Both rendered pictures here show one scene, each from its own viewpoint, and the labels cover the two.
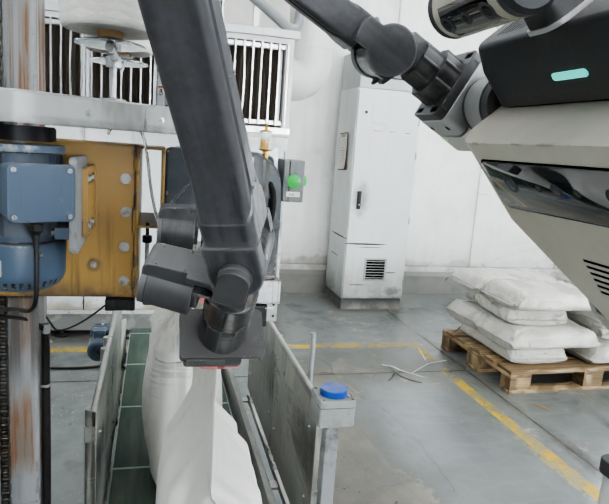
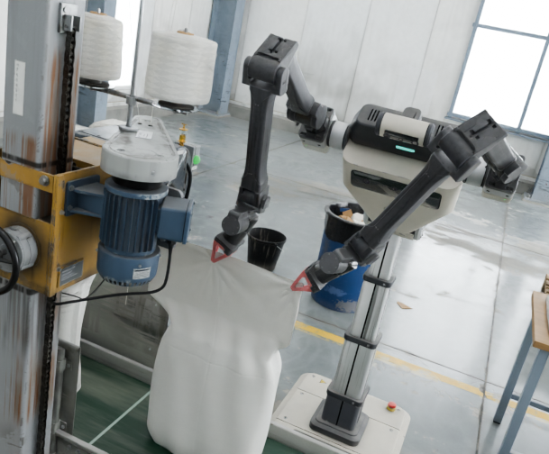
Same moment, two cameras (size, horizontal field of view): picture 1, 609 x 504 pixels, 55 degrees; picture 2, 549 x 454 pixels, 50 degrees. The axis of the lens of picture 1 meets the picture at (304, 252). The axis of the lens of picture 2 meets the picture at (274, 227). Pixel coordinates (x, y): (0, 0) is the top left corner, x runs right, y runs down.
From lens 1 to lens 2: 1.50 m
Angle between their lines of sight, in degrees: 55
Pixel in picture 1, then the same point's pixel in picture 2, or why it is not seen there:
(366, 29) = (318, 110)
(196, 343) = (319, 282)
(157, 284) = (342, 265)
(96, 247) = not seen: hidden behind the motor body
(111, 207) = not seen: hidden behind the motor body
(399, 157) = not seen: outside the picture
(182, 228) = (245, 222)
